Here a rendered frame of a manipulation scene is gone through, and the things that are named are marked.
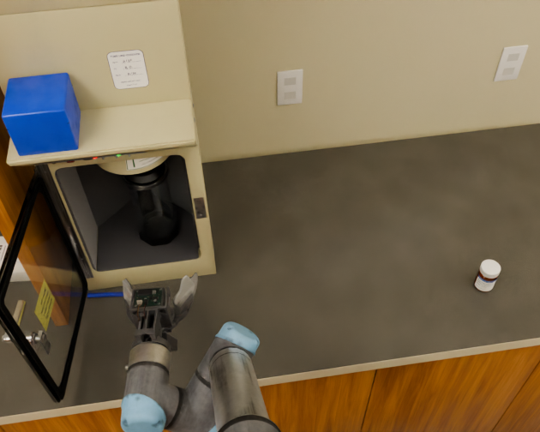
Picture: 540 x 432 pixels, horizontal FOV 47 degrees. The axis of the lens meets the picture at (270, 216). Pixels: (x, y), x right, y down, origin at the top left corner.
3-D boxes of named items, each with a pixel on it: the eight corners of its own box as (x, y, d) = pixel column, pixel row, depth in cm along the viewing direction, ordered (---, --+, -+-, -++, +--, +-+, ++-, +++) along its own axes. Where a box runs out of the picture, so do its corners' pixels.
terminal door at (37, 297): (88, 285, 151) (39, 169, 121) (59, 405, 132) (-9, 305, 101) (85, 285, 151) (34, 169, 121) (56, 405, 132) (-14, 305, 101)
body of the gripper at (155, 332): (170, 283, 121) (165, 334, 113) (178, 310, 127) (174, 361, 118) (131, 286, 121) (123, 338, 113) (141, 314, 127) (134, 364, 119)
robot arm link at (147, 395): (153, 446, 109) (109, 433, 105) (159, 390, 117) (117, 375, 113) (177, 427, 105) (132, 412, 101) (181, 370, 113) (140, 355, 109)
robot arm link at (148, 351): (172, 381, 115) (129, 385, 116) (174, 360, 119) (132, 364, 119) (165, 358, 110) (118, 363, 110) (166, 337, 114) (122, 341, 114)
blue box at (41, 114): (24, 118, 112) (8, 77, 105) (81, 111, 113) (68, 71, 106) (18, 157, 106) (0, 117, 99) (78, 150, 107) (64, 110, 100)
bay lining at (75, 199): (96, 195, 166) (60, 90, 139) (194, 184, 168) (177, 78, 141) (93, 271, 151) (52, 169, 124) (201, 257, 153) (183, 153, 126)
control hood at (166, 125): (29, 156, 120) (11, 117, 112) (197, 137, 123) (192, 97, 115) (22, 201, 113) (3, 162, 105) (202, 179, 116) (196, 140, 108)
